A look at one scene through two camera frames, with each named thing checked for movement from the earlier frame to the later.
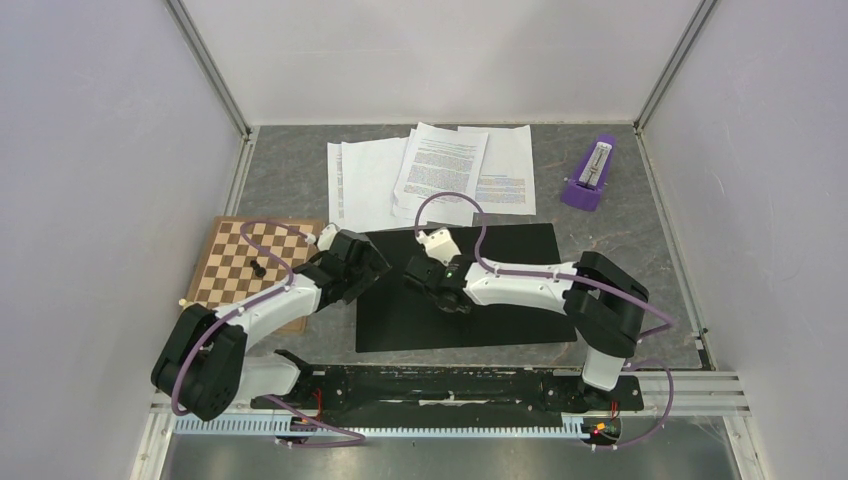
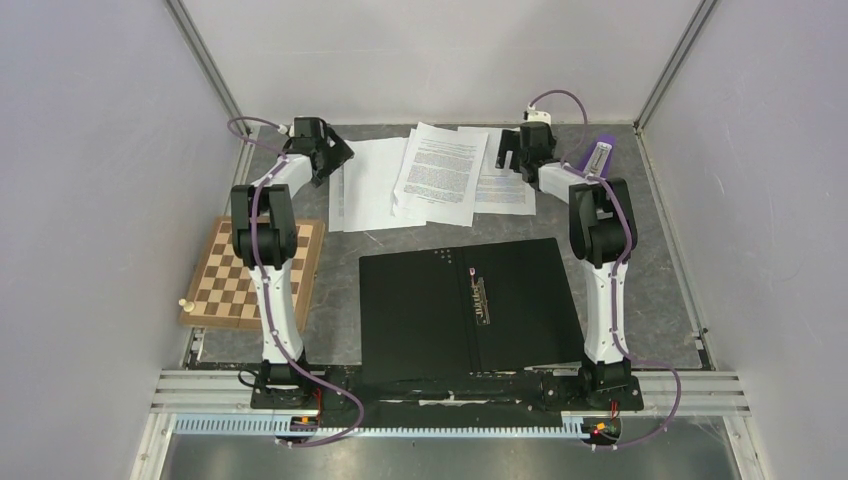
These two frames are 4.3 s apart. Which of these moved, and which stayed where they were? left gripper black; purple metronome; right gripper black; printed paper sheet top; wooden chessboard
Moved: right gripper black; left gripper black
Stayed: printed paper sheet top; wooden chessboard; purple metronome
